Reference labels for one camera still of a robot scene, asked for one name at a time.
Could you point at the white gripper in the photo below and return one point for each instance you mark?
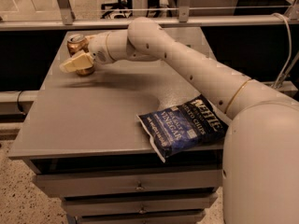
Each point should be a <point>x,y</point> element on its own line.
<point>97,49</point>

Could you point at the orange soda can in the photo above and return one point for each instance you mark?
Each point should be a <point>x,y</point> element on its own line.
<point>76,43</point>

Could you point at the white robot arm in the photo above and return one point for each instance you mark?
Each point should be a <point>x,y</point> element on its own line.
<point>260,168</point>

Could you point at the black office chair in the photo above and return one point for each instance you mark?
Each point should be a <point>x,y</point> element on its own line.
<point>116,0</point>

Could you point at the grey drawer cabinet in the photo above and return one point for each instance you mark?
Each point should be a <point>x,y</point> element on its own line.
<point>90,124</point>

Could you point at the blue kettle chips bag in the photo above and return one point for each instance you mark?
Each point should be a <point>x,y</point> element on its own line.
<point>181,127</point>

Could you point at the bottom grey drawer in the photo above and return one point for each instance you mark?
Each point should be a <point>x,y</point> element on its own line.
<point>174,217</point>

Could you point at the grey drawer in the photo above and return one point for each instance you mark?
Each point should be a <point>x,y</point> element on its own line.
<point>174,217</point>
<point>140,204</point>
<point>127,181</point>

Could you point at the top grey drawer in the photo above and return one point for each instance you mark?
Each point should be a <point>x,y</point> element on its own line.
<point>127,181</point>

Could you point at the middle grey drawer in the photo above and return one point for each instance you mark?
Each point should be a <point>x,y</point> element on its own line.
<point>140,204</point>

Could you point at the metal railing frame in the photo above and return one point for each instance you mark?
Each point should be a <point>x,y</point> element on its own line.
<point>21,15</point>

